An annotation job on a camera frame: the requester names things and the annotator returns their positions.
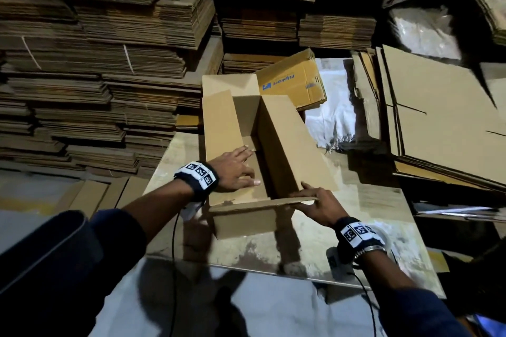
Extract person's left hand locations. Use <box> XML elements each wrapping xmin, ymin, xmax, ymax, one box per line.
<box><xmin>206</xmin><ymin>145</ymin><xmax>262</xmax><ymax>194</ymax></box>

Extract person's right hand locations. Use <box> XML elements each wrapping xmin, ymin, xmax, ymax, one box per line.
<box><xmin>288</xmin><ymin>182</ymin><xmax>351</xmax><ymax>230</ymax></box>

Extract person's left forearm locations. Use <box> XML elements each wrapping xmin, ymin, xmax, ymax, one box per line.
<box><xmin>0</xmin><ymin>179</ymin><xmax>196</xmax><ymax>337</ymax></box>

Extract person's right forearm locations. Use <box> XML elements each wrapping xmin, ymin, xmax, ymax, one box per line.
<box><xmin>359</xmin><ymin>250</ymin><xmax>477</xmax><ymax>337</ymax></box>

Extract pile of brown cartons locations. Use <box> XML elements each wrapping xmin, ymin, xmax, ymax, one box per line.
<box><xmin>351</xmin><ymin>44</ymin><xmax>506</xmax><ymax>193</ymax></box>

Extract stacks of flat cardboard bundles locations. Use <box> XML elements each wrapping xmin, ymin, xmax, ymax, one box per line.
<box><xmin>0</xmin><ymin>0</ymin><xmax>415</xmax><ymax>180</ymax></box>

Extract black left wrist band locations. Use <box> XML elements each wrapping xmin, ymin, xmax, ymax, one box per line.
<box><xmin>173</xmin><ymin>160</ymin><xmax>221</xmax><ymax>202</ymax></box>

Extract plywood work board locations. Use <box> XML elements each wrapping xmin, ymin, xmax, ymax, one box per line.
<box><xmin>144</xmin><ymin>131</ymin><xmax>446</xmax><ymax>301</ymax></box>

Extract white plastic sack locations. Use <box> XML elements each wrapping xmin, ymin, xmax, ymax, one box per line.
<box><xmin>304</xmin><ymin>58</ymin><xmax>362</xmax><ymax>151</ymax></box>

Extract yellow carton with blue print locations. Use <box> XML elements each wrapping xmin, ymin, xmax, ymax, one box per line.
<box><xmin>254</xmin><ymin>47</ymin><xmax>328</xmax><ymax>112</ymax></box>

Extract clear plastic sheet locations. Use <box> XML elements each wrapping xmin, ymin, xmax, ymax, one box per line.
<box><xmin>389</xmin><ymin>4</ymin><xmax>464</xmax><ymax>62</ymax></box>

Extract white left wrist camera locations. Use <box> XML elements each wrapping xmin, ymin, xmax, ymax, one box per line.
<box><xmin>178</xmin><ymin>199</ymin><xmax>207</xmax><ymax>222</ymax></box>

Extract silver bracelet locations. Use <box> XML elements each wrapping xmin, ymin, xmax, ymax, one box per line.
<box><xmin>352</xmin><ymin>243</ymin><xmax>389</xmax><ymax>265</ymax></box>

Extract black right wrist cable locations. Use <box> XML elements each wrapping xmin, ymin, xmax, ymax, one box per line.
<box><xmin>351</xmin><ymin>270</ymin><xmax>380</xmax><ymax>337</ymax></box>

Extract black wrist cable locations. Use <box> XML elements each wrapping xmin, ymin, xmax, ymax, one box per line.
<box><xmin>351</xmin><ymin>270</ymin><xmax>380</xmax><ymax>337</ymax></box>
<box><xmin>168</xmin><ymin>214</ymin><xmax>182</xmax><ymax>337</ymax></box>

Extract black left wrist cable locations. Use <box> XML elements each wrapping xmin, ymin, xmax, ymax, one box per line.
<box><xmin>168</xmin><ymin>214</ymin><xmax>182</xmax><ymax>337</ymax></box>

